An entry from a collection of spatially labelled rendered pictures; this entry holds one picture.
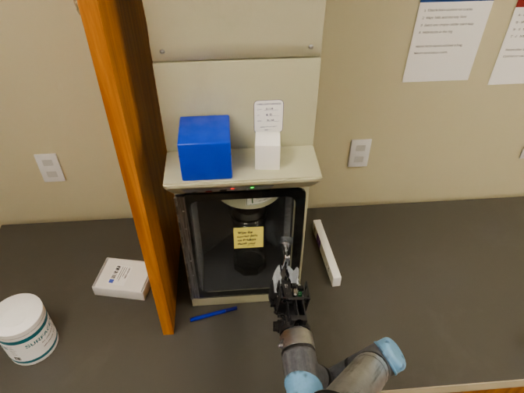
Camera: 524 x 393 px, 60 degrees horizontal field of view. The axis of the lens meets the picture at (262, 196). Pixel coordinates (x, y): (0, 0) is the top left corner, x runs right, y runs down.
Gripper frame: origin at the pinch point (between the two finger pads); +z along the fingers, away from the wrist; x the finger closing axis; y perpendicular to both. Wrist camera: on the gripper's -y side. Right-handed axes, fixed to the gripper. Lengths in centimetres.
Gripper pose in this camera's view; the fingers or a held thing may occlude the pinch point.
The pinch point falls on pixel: (283, 270)
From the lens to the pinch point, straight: 121.5
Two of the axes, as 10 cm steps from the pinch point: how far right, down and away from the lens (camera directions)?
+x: -9.9, -0.5, -1.6
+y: 1.4, -7.5, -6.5
